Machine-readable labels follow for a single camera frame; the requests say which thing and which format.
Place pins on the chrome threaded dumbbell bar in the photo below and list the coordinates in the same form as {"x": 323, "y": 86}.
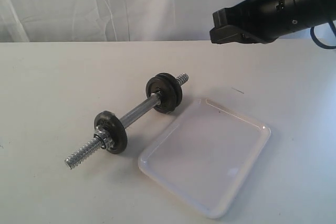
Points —
{"x": 129, "y": 118}

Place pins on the black far-end weight plate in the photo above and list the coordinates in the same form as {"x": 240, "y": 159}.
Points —
{"x": 116, "y": 131}

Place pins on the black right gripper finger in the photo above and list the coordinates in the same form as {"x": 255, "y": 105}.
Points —
{"x": 231, "y": 33}
{"x": 221, "y": 17}

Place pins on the white rectangular plastic tray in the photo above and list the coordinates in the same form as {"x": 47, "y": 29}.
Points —
{"x": 205, "y": 155}

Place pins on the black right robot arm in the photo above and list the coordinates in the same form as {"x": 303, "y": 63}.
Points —
{"x": 323, "y": 13}

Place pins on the chrome star collar nut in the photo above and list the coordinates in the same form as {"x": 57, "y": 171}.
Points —
{"x": 104, "y": 136}

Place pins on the white backdrop curtain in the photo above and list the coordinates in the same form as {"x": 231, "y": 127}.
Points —
{"x": 108, "y": 20}

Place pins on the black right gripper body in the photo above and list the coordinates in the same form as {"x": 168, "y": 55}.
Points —
{"x": 271, "y": 19}

